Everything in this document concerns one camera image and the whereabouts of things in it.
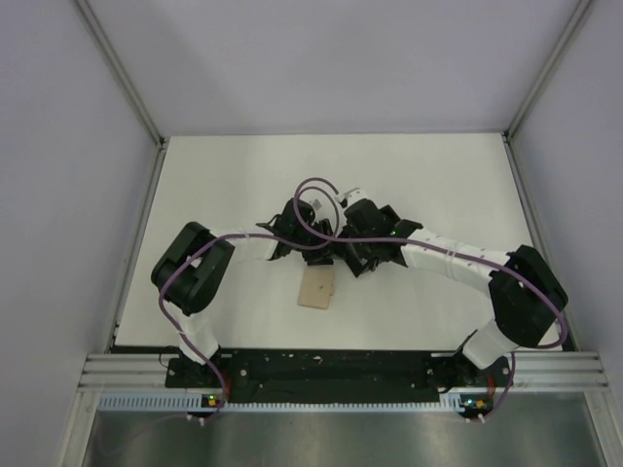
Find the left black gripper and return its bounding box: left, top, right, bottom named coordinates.
left=291, top=218, right=345, bottom=265

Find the black card holder box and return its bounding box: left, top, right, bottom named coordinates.
left=334, top=242, right=391, bottom=277

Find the beige card stack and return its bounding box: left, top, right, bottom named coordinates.
left=297, top=268, right=335, bottom=310

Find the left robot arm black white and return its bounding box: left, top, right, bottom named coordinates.
left=151, top=199, right=343, bottom=386

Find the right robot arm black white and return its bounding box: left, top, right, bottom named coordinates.
left=338, top=192, right=568, bottom=388

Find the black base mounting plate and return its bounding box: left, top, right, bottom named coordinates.
left=165, top=348, right=510, bottom=404

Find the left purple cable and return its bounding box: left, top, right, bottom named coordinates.
left=158, top=194, right=342, bottom=424

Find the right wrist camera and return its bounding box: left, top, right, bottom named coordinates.
left=334, top=187, right=368, bottom=208

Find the grey slotted cable duct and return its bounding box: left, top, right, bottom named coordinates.
left=98, top=392, right=476, bottom=413

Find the aluminium frame rail front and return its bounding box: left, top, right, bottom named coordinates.
left=79, top=351, right=609, bottom=393

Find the left aluminium corner post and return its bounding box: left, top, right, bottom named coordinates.
left=72, top=0, right=169, bottom=147

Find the aluminium corner post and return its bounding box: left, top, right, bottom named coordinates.
left=72, top=0, right=169, bottom=147
left=504, top=0, right=598, bottom=142

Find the right aluminium corner post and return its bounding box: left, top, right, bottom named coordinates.
left=504, top=0, right=598, bottom=142

